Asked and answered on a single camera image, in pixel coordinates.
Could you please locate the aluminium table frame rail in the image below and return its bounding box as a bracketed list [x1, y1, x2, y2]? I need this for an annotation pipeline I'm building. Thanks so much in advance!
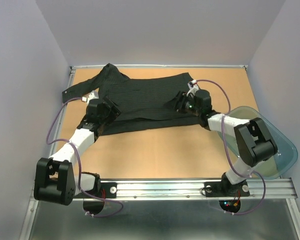
[18, 64, 300, 240]

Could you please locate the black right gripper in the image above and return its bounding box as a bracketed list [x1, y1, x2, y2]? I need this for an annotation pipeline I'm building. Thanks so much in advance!
[163, 90, 202, 116]

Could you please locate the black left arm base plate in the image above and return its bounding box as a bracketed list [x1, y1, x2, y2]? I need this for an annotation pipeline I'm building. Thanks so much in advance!
[86, 181, 118, 199]

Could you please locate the black pinstriped long sleeve shirt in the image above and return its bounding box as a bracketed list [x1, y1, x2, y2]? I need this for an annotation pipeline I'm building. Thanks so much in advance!
[62, 63, 198, 136]

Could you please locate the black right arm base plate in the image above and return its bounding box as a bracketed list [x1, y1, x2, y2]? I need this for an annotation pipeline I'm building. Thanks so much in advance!
[201, 181, 250, 198]

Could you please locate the translucent blue plastic bin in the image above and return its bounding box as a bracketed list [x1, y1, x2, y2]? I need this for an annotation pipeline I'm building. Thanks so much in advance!
[228, 106, 298, 180]

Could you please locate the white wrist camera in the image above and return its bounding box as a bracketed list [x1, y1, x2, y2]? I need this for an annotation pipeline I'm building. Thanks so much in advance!
[186, 79, 200, 96]
[81, 90, 99, 104]

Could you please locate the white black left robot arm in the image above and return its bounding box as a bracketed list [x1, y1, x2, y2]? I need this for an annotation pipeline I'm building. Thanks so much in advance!
[33, 97, 121, 206]

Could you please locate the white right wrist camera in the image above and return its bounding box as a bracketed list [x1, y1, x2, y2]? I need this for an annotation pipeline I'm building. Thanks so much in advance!
[186, 79, 200, 96]

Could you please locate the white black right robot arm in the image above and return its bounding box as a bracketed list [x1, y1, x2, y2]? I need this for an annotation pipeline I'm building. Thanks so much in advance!
[174, 89, 278, 195]

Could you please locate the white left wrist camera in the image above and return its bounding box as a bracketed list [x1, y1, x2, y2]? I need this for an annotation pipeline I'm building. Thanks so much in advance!
[81, 90, 99, 104]

